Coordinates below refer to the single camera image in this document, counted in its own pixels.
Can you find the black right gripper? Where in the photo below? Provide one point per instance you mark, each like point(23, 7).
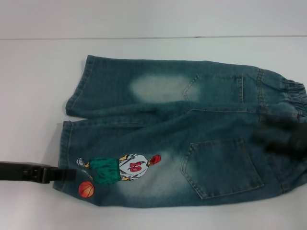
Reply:
point(287, 141)

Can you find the blue denim shorts basketball print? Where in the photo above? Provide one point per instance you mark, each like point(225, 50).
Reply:
point(168, 124)

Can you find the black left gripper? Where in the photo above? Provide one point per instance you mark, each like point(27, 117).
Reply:
point(21, 172)

